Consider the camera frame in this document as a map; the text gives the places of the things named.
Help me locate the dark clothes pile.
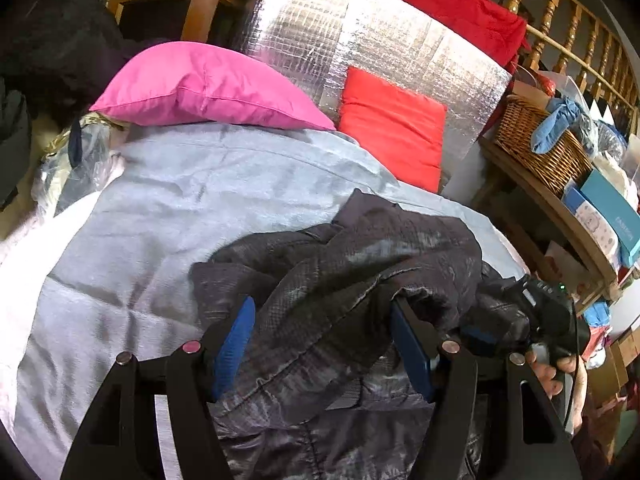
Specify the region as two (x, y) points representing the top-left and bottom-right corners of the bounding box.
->
(0, 0), (151, 126)

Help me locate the clear plastic bag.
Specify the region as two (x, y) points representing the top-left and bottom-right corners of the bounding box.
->
(32, 112), (126, 216)

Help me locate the brown cardboard box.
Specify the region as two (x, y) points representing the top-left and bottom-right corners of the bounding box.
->
(605, 330), (640, 376)

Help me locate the light blue bed sheet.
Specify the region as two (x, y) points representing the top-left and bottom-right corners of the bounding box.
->
(12, 122), (528, 480)

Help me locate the pink pillow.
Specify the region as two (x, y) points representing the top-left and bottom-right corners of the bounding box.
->
(89, 41), (337, 132)

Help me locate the pale pink bedding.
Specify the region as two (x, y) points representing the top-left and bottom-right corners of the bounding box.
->
(0, 155), (126, 266)

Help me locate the wooden side shelf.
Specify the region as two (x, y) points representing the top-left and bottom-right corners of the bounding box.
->
(477, 135), (623, 316)

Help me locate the wicker basket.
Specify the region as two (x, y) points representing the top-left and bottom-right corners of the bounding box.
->
(492, 95), (593, 198)

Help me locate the red pillow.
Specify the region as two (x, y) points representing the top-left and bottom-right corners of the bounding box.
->
(338, 66), (447, 194)

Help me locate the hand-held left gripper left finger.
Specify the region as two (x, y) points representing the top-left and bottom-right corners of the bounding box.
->
(60, 296), (257, 480)

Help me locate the wooden spindle railing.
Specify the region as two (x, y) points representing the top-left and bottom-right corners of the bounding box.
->
(325, 0), (640, 126)

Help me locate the dark grey quilted jacket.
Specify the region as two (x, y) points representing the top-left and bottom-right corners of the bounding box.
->
(190, 187), (538, 480)

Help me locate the light blue cloth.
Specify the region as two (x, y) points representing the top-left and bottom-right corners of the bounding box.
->
(530, 97), (583, 156)

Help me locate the person's right hand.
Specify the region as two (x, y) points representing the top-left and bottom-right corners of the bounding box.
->
(525, 347), (590, 421)

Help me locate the dark green garment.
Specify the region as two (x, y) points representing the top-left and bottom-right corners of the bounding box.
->
(0, 90), (32, 206)

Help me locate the red blanket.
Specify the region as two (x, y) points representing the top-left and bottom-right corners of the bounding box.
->
(332, 0), (530, 73)

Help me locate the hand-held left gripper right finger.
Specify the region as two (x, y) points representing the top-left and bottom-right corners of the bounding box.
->
(391, 299), (583, 480)

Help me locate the teal cardboard box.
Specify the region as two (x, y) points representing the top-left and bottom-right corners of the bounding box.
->
(580, 167), (640, 268)

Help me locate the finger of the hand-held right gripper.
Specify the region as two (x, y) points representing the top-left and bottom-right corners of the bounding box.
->
(460, 325), (501, 358)

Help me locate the silver foil insulation sheet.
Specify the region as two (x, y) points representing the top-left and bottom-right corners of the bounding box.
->
(240, 0), (513, 181)

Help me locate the white printed box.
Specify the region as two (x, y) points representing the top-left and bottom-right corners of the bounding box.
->
(562, 187), (623, 261)

